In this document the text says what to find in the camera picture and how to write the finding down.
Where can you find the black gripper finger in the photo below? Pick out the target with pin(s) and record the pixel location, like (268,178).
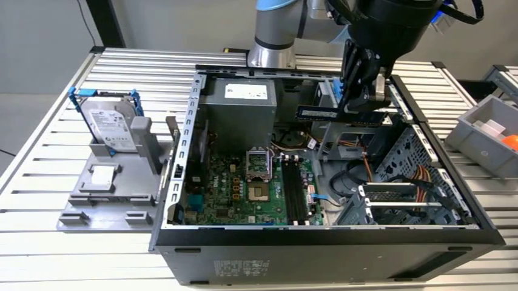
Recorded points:
(351,75)
(374,91)

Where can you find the RAM stick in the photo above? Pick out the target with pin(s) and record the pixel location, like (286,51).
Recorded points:
(315,112)

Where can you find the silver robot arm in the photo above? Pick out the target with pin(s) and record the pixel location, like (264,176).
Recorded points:
(275,36)

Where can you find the black RAM slot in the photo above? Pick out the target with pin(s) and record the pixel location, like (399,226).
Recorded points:
(300,191)
(288,191)

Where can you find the blue drive latch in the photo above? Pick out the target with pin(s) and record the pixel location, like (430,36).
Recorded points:
(336,91)

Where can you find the silver drive cage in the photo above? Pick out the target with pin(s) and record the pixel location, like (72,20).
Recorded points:
(330,139)

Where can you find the round black fan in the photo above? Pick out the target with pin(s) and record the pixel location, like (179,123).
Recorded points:
(292,139)

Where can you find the white block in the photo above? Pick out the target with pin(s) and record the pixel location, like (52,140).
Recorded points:
(490,127)

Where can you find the small metal slat table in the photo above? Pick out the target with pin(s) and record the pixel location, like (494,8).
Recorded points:
(506,75)

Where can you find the grey power supply unit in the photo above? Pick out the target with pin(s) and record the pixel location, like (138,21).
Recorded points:
(239,121)

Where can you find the grey plastic bin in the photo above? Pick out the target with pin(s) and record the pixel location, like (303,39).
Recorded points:
(481,151)

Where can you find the orange ball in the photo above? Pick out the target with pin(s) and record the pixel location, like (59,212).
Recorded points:
(510,143)

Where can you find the silver disk bay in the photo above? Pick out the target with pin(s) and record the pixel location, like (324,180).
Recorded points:
(405,205)

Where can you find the CPU socket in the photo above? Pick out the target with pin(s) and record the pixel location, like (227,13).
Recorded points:
(259,192)

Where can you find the green motherboard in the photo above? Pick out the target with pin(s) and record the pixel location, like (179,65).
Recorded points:
(218,169)

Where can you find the blue expansion slot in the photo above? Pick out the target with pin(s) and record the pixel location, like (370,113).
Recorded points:
(195,202)

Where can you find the black PC case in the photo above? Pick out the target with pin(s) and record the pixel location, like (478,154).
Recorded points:
(283,260)

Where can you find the hard disk in blue carrier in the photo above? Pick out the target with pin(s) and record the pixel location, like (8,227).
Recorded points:
(110,121)

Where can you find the grey parts rack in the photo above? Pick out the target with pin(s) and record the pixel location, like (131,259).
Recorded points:
(134,188)

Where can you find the silver CPU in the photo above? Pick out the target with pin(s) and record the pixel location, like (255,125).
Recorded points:
(100,175)

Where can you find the black vertical post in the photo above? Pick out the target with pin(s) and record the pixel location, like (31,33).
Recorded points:
(108,24)

